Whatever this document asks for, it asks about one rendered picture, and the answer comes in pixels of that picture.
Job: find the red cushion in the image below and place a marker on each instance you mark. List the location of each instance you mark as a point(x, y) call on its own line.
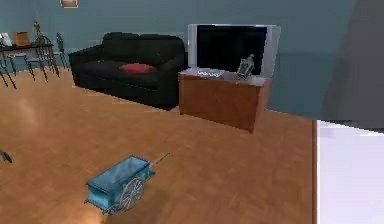
point(137, 68)

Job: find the brown cardboard box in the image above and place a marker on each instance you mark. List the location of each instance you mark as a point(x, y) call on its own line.
point(20, 38)

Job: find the silver television set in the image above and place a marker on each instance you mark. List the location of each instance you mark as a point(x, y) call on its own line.
point(230, 46)

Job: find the grey remote control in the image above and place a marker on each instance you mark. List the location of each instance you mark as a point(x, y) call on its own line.
point(210, 72)

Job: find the framed wall picture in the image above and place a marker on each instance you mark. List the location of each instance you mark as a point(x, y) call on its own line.
point(69, 3)

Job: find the golden statuette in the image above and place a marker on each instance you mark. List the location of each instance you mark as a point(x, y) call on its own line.
point(38, 31)

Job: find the blue toy cart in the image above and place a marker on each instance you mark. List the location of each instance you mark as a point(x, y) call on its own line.
point(116, 183)

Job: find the black sofa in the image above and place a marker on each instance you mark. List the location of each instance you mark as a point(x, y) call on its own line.
point(146, 50)

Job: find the grey metal chair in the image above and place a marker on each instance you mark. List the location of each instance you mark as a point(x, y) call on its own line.
point(18, 61)
point(60, 46)
point(41, 55)

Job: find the small dark floor object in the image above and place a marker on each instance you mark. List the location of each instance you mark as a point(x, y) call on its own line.
point(6, 156)

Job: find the brown wooden cabinet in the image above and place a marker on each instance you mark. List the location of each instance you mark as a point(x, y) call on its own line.
point(220, 100)

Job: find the dark dining table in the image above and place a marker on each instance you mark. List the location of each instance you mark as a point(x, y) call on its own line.
point(25, 47)

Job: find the white laptop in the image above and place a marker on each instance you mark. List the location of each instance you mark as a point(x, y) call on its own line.
point(5, 40)

